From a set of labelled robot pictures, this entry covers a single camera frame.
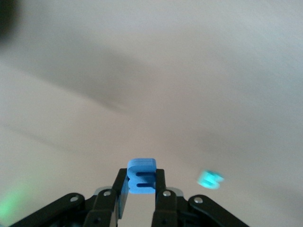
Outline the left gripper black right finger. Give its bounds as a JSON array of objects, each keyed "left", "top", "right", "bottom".
[{"left": 151, "top": 169, "right": 249, "bottom": 227}]

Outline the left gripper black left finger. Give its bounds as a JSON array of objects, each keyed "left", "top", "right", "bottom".
[{"left": 9, "top": 168, "right": 130, "bottom": 227}]

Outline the blue lowercase letter m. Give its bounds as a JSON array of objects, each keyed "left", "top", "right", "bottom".
[{"left": 127, "top": 157, "right": 157, "bottom": 194}]

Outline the teal uppercase letter R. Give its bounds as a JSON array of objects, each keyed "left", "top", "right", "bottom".
[{"left": 197, "top": 169, "right": 224, "bottom": 190}]

